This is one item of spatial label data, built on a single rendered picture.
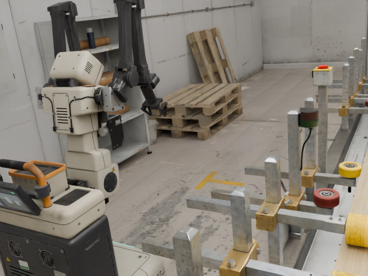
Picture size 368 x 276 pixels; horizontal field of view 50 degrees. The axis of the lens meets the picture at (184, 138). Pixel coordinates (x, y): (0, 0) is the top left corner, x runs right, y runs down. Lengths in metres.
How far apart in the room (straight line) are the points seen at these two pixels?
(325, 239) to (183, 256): 1.04
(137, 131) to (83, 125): 2.64
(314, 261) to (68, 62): 1.36
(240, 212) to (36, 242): 1.14
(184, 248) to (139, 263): 1.50
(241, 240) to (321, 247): 0.71
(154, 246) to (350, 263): 0.48
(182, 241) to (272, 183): 0.51
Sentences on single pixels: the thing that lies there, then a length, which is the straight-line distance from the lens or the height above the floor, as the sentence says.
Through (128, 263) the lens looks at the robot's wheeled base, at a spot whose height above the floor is 0.28.
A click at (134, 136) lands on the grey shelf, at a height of 0.19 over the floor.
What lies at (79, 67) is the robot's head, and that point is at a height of 1.32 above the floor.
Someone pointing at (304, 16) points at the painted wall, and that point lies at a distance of 9.16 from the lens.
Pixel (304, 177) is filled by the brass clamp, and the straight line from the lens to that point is 1.59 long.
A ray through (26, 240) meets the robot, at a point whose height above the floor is 0.64.
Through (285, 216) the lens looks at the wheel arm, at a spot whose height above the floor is 0.96.
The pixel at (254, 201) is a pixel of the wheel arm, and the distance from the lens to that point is 1.44.
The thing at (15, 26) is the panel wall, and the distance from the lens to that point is 3.78.
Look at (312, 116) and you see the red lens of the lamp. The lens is 1.30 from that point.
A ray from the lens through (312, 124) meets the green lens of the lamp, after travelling 1.31.
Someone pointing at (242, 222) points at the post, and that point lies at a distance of 0.92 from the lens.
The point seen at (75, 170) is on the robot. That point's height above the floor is 0.80.
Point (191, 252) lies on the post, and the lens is 0.69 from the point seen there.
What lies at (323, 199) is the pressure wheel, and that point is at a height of 0.91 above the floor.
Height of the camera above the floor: 1.52
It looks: 18 degrees down
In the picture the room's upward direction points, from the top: 6 degrees counter-clockwise
